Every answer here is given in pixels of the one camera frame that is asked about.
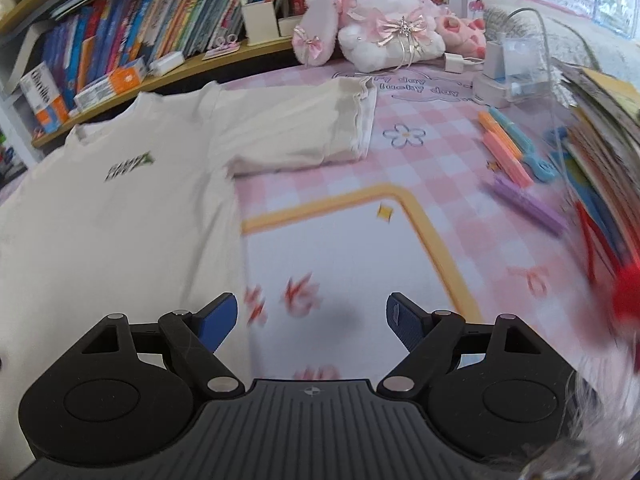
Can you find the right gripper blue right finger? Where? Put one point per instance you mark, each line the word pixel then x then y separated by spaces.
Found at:
pixel 429 337

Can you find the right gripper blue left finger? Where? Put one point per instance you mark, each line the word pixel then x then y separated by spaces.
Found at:
pixel 192 340

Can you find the flat white orange box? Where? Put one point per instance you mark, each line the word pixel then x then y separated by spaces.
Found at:
pixel 120 80

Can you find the wooden bookshelf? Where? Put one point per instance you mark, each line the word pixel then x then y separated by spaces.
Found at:
pixel 24 23

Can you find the small beige desk box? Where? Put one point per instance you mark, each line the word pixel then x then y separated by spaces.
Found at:
pixel 260 23

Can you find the pink checkered cartoon tablecloth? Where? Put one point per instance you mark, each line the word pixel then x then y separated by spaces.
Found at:
pixel 324 247

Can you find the white pink bunny plush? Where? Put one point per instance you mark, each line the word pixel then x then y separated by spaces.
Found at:
pixel 372 34

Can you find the row of colourful books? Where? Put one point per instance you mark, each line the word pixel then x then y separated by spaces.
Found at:
pixel 92 37

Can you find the white orange Usmile box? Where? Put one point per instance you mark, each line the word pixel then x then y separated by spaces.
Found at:
pixel 43 97

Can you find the white charger block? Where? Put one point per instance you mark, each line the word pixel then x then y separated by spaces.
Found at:
pixel 166 63

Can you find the cream white t-shirt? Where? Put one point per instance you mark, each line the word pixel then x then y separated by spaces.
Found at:
pixel 139 215

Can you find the purple highlighter pen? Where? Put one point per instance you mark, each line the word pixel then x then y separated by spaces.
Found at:
pixel 527 204

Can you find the orange highlighter pen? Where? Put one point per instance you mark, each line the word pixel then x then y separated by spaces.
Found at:
pixel 504 150

